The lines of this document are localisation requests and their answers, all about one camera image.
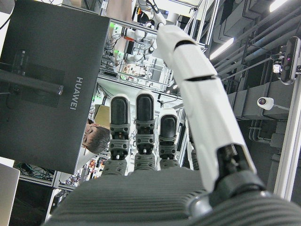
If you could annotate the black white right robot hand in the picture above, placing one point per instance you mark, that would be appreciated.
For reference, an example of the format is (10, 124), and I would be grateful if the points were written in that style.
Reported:
(141, 200)

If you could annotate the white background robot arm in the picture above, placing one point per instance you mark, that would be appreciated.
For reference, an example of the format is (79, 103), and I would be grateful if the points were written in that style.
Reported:
(137, 34)

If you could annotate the brown cardboard box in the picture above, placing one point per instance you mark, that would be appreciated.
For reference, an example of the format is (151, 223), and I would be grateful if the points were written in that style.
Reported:
(102, 115)

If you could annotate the person with dark hair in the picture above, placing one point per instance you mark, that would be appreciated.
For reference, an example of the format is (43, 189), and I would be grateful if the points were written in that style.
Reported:
(98, 139)

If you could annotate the black Huawei monitor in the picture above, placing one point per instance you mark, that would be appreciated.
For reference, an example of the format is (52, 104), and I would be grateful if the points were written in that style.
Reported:
(40, 129)

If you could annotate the silver laptop edge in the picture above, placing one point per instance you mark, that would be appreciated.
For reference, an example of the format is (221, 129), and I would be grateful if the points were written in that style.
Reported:
(8, 197)

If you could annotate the ceiling light strip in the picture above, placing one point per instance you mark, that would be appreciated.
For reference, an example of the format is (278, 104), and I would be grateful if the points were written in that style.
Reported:
(277, 5)
(221, 48)

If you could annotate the distant person dark hair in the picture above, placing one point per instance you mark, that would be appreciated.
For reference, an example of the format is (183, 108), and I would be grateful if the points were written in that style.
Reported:
(144, 17)

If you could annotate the small grey webcam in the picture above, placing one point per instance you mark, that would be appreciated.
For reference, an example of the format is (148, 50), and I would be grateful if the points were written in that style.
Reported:
(277, 66)

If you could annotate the white security camera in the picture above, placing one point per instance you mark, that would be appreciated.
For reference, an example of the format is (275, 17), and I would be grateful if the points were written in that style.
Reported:
(264, 103)

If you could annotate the white aluminium post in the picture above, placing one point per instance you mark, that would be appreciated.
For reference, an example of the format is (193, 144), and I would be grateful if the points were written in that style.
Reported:
(289, 146)

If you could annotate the black depth camera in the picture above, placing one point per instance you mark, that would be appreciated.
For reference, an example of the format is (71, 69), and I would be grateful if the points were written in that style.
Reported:
(289, 61)

